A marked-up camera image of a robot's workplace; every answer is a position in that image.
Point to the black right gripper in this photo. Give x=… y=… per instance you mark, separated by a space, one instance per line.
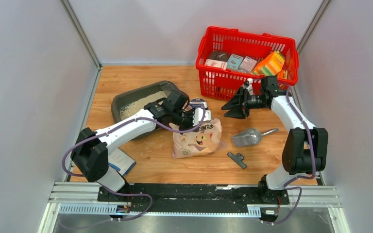
x=237 y=105

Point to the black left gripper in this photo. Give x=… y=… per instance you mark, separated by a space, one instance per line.
x=190 y=124

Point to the pink cat litter bag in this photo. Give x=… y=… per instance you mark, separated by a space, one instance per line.
x=204 y=141

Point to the silver metal scoop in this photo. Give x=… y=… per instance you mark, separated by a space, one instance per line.
x=251 y=137

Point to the black bag clip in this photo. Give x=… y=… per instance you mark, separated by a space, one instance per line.
x=238 y=159

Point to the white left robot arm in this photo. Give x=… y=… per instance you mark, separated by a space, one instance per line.
x=91 y=151

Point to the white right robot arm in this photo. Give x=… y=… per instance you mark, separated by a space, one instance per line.
x=305 y=149

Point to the grey litter box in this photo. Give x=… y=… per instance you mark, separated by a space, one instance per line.
x=131 y=102

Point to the blue razor box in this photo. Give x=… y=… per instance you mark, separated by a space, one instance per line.
x=121 y=162

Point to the yellow tape roll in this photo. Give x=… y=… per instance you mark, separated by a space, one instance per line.
x=198 y=103

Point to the white Kamenoko sponge pack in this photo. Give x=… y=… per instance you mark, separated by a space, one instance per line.
x=216 y=64

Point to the teal sponge pack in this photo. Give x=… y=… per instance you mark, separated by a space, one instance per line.
x=234 y=61

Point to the orange sponge pack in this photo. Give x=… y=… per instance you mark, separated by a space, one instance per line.
x=271 y=65

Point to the red shopping basket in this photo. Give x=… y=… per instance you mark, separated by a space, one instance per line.
x=221 y=83

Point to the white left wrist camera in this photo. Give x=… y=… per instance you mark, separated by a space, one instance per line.
x=200 y=116

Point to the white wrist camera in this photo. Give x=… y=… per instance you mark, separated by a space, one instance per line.
x=248 y=85
x=200 y=116

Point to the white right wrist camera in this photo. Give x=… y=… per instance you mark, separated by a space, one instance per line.
x=248 y=85

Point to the black mounting rail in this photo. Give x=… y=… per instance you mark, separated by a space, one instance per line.
x=193 y=198

